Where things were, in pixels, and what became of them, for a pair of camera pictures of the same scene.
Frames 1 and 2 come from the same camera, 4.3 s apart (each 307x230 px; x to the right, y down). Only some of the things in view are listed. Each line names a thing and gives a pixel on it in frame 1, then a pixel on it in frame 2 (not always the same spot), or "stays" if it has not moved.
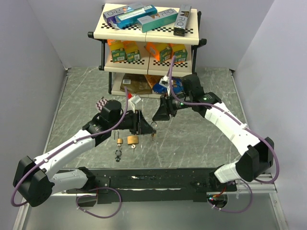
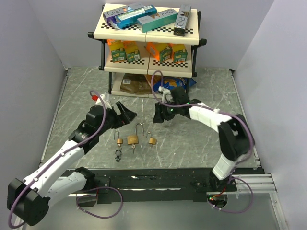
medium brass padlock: (153, 135) to (151, 140)
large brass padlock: (132, 139) stays
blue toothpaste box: (130, 18) stays
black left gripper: (141, 126) to (127, 115)
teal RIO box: (162, 18) stays
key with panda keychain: (118, 153) stays
